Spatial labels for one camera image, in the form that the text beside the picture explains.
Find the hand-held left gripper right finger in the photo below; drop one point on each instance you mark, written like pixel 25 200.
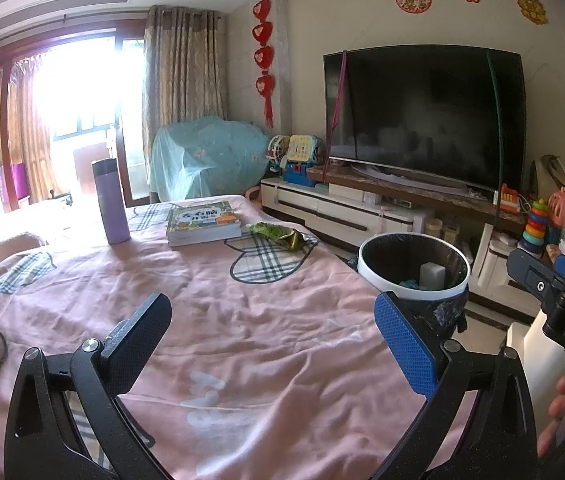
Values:
pixel 407 345

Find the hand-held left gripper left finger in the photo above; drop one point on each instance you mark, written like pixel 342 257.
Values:
pixel 137 345

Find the white bin with black bag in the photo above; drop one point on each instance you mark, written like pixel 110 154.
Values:
pixel 375 272

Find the person's right hand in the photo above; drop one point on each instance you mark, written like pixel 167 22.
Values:
pixel 560 435

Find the blue wrapper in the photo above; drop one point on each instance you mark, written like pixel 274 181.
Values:
pixel 408 285

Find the pink plastic toy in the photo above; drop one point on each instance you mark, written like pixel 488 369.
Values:
pixel 558 207

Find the white block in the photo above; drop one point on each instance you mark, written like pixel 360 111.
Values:
pixel 432 275

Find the pink printed blanket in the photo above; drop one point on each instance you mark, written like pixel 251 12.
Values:
pixel 262 335

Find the illustrated children's book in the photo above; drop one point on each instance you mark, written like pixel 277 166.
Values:
pixel 202 222

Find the purple thermos bottle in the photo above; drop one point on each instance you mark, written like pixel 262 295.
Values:
pixel 112 205

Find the green thin pole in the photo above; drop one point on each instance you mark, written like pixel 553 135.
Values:
pixel 496 135

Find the brown television shelf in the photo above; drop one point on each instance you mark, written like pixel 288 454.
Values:
pixel 412 192

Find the gold foil wrapper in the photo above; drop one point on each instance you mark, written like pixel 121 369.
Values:
pixel 297 241

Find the white television cabinet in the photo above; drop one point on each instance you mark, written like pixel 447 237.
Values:
pixel 322 210

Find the green snack packet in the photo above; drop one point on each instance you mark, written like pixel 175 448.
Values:
pixel 267 230

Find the pink kettlebell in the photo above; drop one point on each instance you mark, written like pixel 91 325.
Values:
pixel 252 194

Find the black flat television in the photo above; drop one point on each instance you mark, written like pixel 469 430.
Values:
pixel 422 120

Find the magenta plastic object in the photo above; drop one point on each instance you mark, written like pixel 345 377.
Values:
pixel 20 180

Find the blue toy cash register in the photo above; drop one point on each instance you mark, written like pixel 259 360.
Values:
pixel 298 174

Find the teal cloth covered furniture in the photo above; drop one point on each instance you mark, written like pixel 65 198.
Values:
pixel 212 155

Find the yellow blue panel toy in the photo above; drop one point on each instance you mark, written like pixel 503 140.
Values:
pixel 305 150

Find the white wheel toy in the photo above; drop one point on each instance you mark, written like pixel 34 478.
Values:
pixel 277 150

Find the orange sheer curtain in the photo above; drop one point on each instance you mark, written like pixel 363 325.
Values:
pixel 32 135

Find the pink thin pole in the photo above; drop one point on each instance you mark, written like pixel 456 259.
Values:
pixel 338 105

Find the beige patterned curtain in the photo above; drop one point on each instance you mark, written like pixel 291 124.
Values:
pixel 182 85

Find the red heart hanging decoration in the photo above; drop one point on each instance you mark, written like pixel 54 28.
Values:
pixel 264 60

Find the red brown door frame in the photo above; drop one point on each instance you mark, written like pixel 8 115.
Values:
pixel 132 110

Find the cartoon figures wall sticker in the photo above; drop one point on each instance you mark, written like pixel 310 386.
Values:
pixel 531 6

